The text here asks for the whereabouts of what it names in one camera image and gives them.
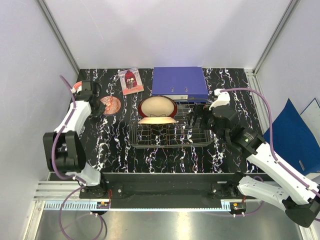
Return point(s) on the blue ring binder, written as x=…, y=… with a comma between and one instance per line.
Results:
x=181, y=84

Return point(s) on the red rimmed cream plate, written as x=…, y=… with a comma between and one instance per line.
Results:
x=157, y=106

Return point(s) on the blue white patterned bowl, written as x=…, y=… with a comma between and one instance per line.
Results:
x=112, y=105

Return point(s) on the cream floral plate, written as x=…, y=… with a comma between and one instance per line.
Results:
x=157, y=120

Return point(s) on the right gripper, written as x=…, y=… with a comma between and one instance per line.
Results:
x=200, y=110

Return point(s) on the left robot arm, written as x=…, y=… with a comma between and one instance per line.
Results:
x=64, y=152

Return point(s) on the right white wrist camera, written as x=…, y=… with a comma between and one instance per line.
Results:
x=222, y=98

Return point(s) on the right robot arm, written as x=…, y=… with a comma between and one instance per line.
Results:
x=295, y=194

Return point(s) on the blue folder outside cell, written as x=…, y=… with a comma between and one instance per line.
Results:
x=294, y=141

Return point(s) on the red illustrated booklet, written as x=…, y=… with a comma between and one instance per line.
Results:
x=130, y=81

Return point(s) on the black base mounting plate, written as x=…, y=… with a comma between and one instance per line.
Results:
x=165, y=192

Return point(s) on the white cable duct rail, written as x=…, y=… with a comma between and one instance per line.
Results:
x=77, y=205

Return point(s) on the black wire dish rack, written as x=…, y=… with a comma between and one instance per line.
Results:
x=171, y=135

